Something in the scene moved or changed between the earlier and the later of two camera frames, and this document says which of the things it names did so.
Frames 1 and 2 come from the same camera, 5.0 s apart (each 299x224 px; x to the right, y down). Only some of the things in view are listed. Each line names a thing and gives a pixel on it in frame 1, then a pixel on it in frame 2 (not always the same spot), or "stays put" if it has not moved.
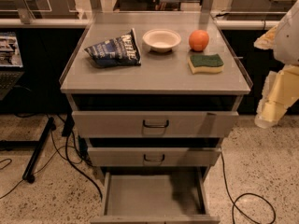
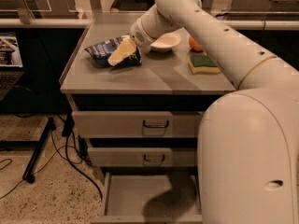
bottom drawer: [155, 198] stays put
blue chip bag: [121, 51] stays put
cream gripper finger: [280, 89] -> [150, 25]
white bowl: [161, 40] stays put
